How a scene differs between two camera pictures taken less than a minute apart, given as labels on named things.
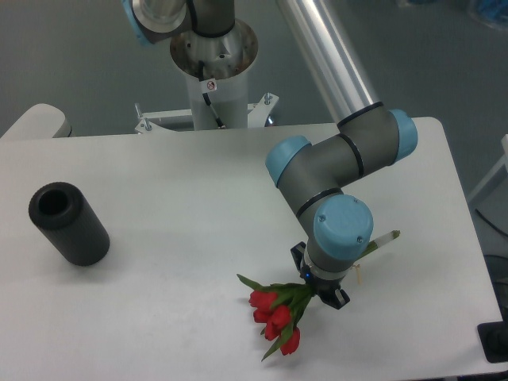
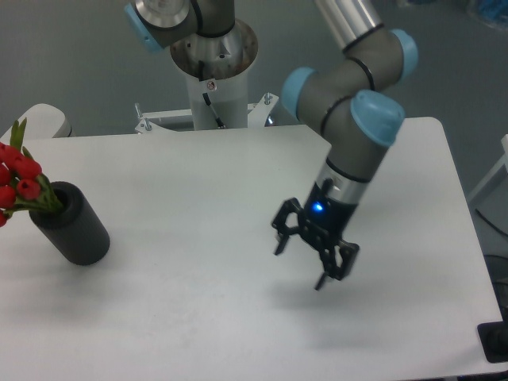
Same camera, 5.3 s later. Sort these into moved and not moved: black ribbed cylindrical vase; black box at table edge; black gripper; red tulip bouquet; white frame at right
Moved: red tulip bouquet; black gripper
Not moved: black box at table edge; black ribbed cylindrical vase; white frame at right
